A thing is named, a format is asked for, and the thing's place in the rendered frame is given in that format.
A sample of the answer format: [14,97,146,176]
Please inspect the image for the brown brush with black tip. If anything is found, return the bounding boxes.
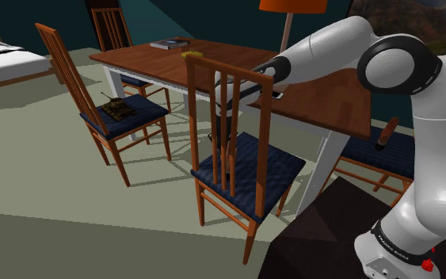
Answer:
[373,117,400,152]

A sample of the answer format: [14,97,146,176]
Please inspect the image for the dark robot stand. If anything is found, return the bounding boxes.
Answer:
[257,175,446,279]

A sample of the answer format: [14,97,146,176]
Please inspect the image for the wooden chair with blue seat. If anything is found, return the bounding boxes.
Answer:
[185,53,307,266]
[90,7,172,114]
[318,124,417,208]
[34,22,172,189]

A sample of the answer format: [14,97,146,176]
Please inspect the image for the brown table with white legs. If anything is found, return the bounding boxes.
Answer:
[89,36,373,218]

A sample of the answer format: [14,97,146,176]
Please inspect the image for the floor lamp with orange shade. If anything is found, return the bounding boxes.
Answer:
[258,0,329,54]

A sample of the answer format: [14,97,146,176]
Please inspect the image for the landscape wall picture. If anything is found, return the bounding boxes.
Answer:
[345,0,446,56]

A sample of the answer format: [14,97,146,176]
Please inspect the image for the yellow bowl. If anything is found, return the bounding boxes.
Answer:
[181,48,204,59]

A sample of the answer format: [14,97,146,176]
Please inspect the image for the camouflage toy tank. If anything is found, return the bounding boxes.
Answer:
[99,91,139,123]

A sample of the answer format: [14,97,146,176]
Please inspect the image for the bed with white bedding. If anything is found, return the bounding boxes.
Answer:
[0,21,64,94]

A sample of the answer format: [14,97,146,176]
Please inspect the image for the grey book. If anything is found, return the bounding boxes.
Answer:
[149,38,191,51]

